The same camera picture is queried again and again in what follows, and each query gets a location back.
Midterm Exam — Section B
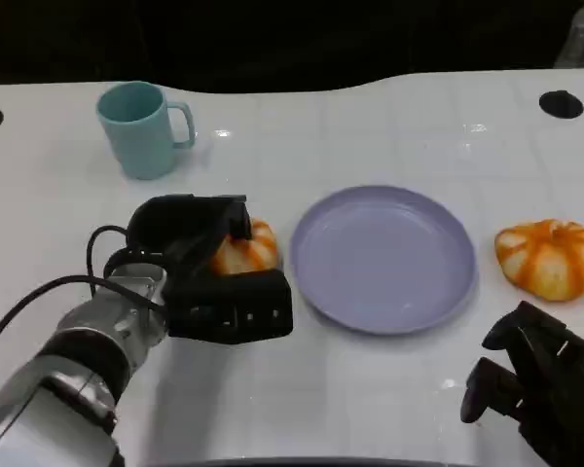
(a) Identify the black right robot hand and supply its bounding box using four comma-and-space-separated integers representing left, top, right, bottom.
459, 300, 584, 467

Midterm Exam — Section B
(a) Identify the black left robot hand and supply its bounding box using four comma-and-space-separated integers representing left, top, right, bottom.
128, 193, 294, 345

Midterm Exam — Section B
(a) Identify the orange and white bread roll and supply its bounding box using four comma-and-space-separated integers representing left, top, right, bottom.
208, 218, 279, 276
494, 219, 584, 303

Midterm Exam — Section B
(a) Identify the pale green mug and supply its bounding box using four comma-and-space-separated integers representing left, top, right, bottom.
95, 81, 197, 181

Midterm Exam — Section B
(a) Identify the lilac plate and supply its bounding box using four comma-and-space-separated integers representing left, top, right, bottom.
289, 184, 478, 337

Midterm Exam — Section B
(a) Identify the black backdrop curtain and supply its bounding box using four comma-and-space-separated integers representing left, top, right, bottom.
0, 0, 584, 93

